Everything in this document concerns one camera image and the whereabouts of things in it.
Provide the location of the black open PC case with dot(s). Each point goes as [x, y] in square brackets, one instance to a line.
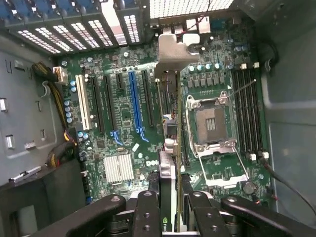
[291, 123]

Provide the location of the round coin battery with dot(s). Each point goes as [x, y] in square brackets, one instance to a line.
[248, 187]

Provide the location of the black expansion slot blue latch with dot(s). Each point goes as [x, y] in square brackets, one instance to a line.
[109, 103]

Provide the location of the CPU socket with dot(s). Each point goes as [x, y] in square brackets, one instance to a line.
[209, 123]

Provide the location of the green motherboard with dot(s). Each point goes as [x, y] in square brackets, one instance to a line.
[217, 47]

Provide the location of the short black expansion slot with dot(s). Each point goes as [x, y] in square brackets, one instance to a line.
[119, 81]

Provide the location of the white expansion slot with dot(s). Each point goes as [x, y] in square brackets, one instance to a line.
[82, 103]

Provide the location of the metal socket cover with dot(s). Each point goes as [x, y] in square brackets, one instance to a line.
[227, 180]

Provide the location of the silver chipset heatsink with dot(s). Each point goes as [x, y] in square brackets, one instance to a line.
[118, 169]

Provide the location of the black RAM slot white latches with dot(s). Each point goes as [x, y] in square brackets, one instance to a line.
[259, 111]
[246, 111]

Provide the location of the thin metal locking lever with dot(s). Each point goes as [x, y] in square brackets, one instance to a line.
[243, 88]

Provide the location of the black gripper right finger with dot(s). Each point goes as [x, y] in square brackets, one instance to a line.
[209, 222]

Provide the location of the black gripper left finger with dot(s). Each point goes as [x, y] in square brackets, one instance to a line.
[145, 214]

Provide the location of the black plastic shroud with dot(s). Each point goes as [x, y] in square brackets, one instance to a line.
[49, 197]

